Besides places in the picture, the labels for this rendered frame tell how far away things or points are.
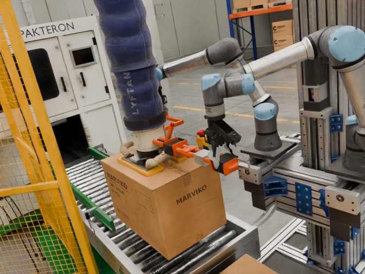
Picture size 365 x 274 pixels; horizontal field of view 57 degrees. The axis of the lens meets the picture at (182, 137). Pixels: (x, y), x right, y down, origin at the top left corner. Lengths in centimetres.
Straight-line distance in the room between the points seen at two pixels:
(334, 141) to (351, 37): 70
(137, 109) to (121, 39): 34
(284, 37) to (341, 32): 832
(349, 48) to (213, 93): 48
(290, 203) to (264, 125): 45
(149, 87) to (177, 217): 65
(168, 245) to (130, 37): 101
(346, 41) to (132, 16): 90
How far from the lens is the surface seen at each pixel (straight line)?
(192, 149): 151
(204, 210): 178
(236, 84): 124
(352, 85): 137
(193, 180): 167
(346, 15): 173
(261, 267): 186
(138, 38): 163
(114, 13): 163
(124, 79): 166
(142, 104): 167
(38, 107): 199
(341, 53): 129
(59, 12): 1074
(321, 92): 174
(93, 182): 319
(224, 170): 130
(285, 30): 957
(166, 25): 1262
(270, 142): 186
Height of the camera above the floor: 179
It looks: 19 degrees down
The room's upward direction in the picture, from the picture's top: 11 degrees counter-clockwise
